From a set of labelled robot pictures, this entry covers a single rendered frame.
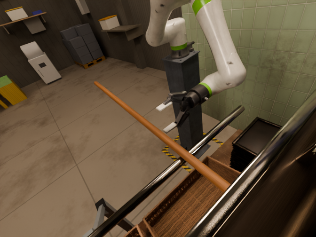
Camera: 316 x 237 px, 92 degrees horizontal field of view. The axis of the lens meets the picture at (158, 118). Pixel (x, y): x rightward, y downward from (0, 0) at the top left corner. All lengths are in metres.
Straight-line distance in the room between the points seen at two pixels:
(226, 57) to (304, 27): 0.85
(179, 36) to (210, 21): 0.45
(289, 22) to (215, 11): 0.83
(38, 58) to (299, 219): 6.44
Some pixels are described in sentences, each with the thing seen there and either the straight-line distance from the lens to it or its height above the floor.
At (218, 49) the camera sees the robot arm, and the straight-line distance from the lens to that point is 0.76.
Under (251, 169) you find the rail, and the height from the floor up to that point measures 1.44.
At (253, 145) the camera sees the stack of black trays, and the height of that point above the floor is 0.85.
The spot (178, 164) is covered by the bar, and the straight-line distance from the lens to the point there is 0.55.
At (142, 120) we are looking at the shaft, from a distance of 0.69.
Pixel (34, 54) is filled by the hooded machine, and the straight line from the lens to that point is 6.50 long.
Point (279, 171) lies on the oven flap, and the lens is 0.27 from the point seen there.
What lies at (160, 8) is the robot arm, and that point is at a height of 1.57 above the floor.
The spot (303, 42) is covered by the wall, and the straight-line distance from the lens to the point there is 1.55.
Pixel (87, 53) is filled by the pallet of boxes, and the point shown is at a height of 0.45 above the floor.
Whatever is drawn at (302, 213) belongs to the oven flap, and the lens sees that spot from 0.26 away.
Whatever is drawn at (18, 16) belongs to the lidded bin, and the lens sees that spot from 7.05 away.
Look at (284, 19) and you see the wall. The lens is 1.55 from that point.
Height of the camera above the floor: 1.64
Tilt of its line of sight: 40 degrees down
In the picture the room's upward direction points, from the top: 17 degrees counter-clockwise
